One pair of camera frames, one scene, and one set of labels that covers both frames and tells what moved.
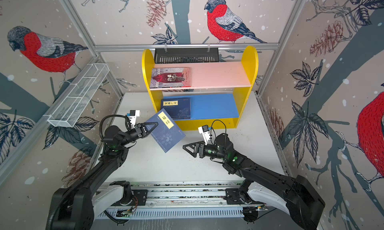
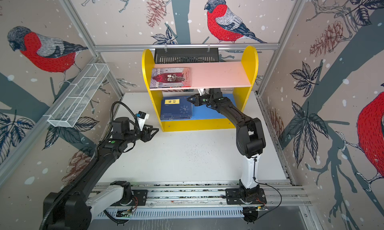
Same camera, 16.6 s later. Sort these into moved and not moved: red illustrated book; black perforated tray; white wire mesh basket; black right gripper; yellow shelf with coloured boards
Moved: black right gripper
Not moved: yellow shelf with coloured boards; black perforated tray; white wire mesh basket; red illustrated book
